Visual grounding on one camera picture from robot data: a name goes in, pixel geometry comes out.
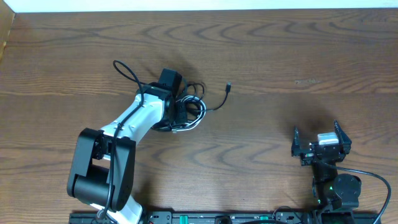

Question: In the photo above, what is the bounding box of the thick black cable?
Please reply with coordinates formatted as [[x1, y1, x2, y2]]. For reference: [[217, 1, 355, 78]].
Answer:
[[152, 81, 207, 133]]

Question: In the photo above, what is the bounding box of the white USB cable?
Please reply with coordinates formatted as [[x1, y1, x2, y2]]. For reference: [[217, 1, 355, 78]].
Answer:
[[171, 96, 207, 134]]

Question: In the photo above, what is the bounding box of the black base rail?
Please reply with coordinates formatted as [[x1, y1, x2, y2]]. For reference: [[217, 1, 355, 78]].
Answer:
[[68, 211, 382, 224]]

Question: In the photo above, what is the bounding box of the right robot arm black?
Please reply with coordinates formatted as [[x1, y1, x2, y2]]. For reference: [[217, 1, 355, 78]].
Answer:
[[291, 121, 361, 223]]

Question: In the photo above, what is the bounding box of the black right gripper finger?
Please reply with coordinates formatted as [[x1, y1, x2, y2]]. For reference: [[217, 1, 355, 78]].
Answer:
[[333, 120, 351, 146], [293, 126, 300, 149]]

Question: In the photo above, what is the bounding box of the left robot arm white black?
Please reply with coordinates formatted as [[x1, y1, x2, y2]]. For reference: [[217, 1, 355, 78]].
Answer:
[[67, 69, 183, 223]]

